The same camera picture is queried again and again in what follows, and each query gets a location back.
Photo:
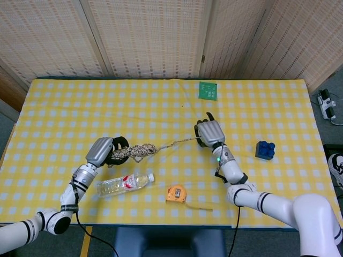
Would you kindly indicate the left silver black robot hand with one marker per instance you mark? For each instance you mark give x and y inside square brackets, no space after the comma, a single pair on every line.
[99,151]

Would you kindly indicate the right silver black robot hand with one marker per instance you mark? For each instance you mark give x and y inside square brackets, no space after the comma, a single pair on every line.
[211,132]

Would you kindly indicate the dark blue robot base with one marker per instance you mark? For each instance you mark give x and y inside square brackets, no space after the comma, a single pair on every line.
[168,242]

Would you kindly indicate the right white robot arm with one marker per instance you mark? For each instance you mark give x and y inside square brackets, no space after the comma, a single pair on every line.
[308,214]

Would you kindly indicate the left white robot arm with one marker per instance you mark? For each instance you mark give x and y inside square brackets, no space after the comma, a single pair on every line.
[67,198]

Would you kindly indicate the yellow white checkered tablecloth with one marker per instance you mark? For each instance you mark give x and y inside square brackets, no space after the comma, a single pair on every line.
[160,112]

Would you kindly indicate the clear plastic water bottle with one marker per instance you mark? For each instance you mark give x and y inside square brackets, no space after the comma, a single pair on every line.
[120,184]

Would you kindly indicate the green printed card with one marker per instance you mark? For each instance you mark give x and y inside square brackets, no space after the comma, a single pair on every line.
[207,91]

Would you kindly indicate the blue toy building brick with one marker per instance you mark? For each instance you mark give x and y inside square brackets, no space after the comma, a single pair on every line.
[264,151]

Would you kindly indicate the yellow tape measure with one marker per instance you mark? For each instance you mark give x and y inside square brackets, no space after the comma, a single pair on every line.
[175,194]

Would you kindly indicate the brass screen hinge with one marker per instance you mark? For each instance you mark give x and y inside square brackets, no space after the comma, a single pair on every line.
[202,59]

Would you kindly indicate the yellow floor tape strip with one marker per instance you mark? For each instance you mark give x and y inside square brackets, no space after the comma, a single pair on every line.
[86,241]

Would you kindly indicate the woven bamboo folding screen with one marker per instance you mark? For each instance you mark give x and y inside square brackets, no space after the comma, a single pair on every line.
[147,37]

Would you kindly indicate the white power strip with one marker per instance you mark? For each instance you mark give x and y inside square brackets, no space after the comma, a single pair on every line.
[327,105]

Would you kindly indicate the white black sneaker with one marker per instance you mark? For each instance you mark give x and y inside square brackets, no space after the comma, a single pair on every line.
[336,168]

